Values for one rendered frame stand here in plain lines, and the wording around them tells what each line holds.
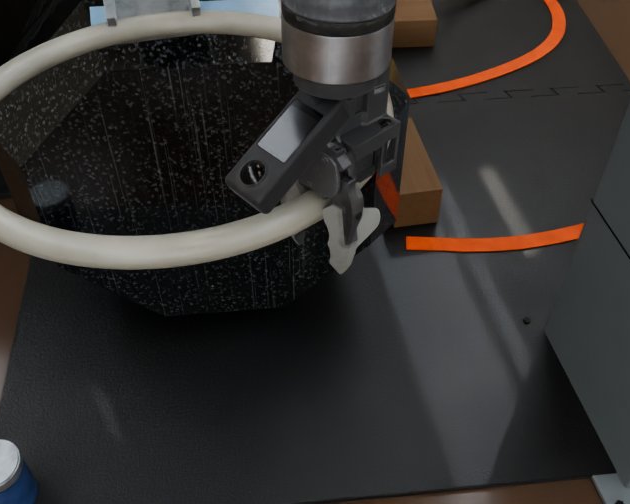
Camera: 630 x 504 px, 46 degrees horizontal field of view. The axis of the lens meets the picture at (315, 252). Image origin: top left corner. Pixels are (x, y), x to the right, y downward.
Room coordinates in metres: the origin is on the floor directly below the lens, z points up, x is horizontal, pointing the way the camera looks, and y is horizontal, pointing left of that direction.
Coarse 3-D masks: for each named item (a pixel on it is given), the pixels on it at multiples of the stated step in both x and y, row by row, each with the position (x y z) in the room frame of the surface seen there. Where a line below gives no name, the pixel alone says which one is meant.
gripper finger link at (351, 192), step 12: (348, 180) 0.49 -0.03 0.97; (348, 192) 0.48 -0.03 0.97; (360, 192) 0.49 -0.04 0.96; (336, 204) 0.49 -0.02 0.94; (348, 204) 0.48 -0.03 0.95; (360, 204) 0.48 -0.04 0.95; (348, 216) 0.48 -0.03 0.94; (360, 216) 0.48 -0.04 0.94; (348, 228) 0.47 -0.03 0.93; (348, 240) 0.47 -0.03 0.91
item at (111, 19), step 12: (108, 0) 0.90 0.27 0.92; (120, 0) 0.95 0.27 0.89; (132, 0) 0.95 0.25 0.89; (144, 0) 0.96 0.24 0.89; (156, 0) 0.96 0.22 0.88; (168, 0) 0.96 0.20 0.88; (180, 0) 0.96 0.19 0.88; (192, 0) 0.91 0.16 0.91; (108, 12) 0.88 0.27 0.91; (120, 12) 0.93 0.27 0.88; (132, 12) 0.93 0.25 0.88; (144, 12) 0.93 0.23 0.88; (156, 12) 0.94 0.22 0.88; (192, 12) 0.90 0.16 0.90; (108, 24) 0.87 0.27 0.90; (168, 36) 0.90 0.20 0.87; (180, 36) 0.90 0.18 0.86
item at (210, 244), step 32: (96, 32) 0.86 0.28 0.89; (128, 32) 0.87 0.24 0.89; (160, 32) 0.89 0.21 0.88; (192, 32) 0.89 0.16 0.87; (224, 32) 0.89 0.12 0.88; (256, 32) 0.88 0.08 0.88; (32, 64) 0.79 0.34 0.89; (0, 96) 0.73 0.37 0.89; (0, 224) 0.48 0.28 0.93; (32, 224) 0.47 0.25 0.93; (224, 224) 0.47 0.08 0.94; (256, 224) 0.47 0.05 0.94; (288, 224) 0.48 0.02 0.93; (64, 256) 0.44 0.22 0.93; (96, 256) 0.44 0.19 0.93; (128, 256) 0.44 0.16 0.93; (160, 256) 0.44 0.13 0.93; (192, 256) 0.44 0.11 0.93; (224, 256) 0.45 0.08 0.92
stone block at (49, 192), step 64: (64, 0) 1.22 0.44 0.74; (64, 64) 1.07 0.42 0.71; (128, 64) 1.04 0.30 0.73; (192, 64) 1.05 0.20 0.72; (256, 64) 1.06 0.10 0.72; (0, 128) 1.07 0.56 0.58; (64, 128) 1.02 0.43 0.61; (128, 128) 1.03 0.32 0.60; (192, 128) 1.04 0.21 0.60; (256, 128) 1.05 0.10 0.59; (64, 192) 1.02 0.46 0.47; (128, 192) 1.03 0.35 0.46; (192, 192) 1.04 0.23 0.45; (384, 192) 1.11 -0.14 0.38; (256, 256) 1.05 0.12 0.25; (320, 256) 1.07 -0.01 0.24
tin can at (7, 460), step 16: (0, 448) 0.67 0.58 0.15; (16, 448) 0.67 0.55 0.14; (0, 464) 0.64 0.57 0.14; (16, 464) 0.64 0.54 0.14; (0, 480) 0.61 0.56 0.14; (16, 480) 0.62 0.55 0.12; (32, 480) 0.65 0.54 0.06; (0, 496) 0.60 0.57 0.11; (16, 496) 0.61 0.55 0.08; (32, 496) 0.63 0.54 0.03
